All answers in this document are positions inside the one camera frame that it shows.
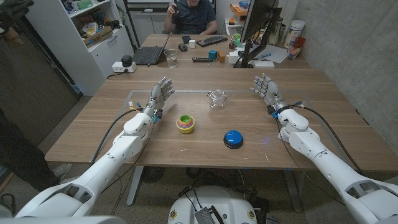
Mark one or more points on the black computer mouse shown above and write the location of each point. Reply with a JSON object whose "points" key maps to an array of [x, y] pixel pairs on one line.
{"points": [[183, 47]]}

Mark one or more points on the clear drinking glass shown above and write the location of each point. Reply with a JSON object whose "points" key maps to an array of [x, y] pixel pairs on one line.
{"points": [[170, 59]]}

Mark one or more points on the black monitor stand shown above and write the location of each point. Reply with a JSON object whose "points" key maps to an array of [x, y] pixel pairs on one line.
{"points": [[248, 54]]}

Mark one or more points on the black phone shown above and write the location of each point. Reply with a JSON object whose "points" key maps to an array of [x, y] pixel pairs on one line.
{"points": [[186, 39]]}

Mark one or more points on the grey finned module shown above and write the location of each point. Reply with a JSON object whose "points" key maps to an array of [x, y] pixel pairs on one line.
{"points": [[203, 216]]}

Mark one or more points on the black computer monitor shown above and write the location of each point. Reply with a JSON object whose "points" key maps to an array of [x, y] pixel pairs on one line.
{"points": [[256, 18]]}

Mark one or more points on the black round fan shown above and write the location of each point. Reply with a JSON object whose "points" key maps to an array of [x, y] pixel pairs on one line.
{"points": [[153, 173]]}

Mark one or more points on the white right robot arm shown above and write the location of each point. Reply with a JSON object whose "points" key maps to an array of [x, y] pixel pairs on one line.
{"points": [[323, 158]]}

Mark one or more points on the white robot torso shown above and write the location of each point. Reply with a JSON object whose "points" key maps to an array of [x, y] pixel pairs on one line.
{"points": [[231, 202]]}

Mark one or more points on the standing person forearm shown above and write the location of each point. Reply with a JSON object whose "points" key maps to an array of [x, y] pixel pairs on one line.
{"points": [[12, 11]]}

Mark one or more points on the seated person dark shirt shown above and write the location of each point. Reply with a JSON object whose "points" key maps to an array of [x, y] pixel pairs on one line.
{"points": [[194, 18]]}

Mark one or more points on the black remote control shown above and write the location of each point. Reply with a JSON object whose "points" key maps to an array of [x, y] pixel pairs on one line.
{"points": [[202, 59]]}

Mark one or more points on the blue cube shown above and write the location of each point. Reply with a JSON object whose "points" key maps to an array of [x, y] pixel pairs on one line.
{"points": [[212, 54]]}

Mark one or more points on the colourful stacking cups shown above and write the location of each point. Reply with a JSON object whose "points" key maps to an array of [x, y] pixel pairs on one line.
{"points": [[185, 124]]}

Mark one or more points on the orange tray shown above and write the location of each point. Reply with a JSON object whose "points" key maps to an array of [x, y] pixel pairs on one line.
{"points": [[237, 9]]}

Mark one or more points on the blue pen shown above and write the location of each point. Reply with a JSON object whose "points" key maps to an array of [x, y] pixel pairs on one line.
{"points": [[264, 56]]}

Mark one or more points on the grey table leg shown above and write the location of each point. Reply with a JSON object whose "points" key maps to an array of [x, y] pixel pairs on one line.
{"points": [[134, 186], [293, 193]]}

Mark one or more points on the green toy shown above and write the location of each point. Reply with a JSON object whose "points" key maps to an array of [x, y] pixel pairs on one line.
{"points": [[237, 40]]}

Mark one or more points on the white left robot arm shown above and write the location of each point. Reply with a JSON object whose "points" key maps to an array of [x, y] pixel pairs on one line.
{"points": [[118, 152]]}

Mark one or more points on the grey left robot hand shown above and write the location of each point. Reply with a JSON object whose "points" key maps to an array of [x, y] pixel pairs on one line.
{"points": [[157, 96]]}

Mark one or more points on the black keyboard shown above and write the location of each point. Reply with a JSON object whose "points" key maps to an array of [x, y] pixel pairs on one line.
{"points": [[212, 40]]}

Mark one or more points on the black laptop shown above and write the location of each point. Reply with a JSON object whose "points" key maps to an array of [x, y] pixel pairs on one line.
{"points": [[148, 55]]}

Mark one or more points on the white power strip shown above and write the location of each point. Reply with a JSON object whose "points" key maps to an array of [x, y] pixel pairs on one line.
{"points": [[119, 67]]}

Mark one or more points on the standing person dark trousers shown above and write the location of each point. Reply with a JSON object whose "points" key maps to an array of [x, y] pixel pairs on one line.
{"points": [[21, 161]]}

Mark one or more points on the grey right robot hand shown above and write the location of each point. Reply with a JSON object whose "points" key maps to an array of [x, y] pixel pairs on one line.
{"points": [[272, 91]]}

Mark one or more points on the small white cube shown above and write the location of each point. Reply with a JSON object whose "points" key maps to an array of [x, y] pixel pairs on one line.
{"points": [[192, 43]]}

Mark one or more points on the white paper sheet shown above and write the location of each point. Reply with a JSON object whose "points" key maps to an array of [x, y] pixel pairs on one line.
{"points": [[276, 53]]}

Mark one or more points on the orange block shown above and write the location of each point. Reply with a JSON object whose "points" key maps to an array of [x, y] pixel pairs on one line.
{"points": [[221, 57]]}

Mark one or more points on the blue push button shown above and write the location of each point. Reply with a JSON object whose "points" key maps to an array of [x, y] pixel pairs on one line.
{"points": [[233, 137]]}

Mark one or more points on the cardboard box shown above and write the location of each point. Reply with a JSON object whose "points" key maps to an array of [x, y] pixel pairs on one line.
{"points": [[98, 36]]}

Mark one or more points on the white square box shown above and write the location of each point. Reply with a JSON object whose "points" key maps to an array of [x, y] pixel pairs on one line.
{"points": [[233, 58]]}

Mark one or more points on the clear glass jar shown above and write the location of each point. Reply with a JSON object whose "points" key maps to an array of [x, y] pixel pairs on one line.
{"points": [[217, 99]]}

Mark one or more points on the white shelf cabinet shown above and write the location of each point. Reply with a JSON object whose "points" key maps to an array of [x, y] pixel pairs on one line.
{"points": [[77, 59]]}

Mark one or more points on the white round canister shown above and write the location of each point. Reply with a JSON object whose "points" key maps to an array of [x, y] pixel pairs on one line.
{"points": [[294, 31]]}

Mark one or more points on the black power adapter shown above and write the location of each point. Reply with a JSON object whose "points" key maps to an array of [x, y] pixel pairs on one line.
{"points": [[126, 61]]}

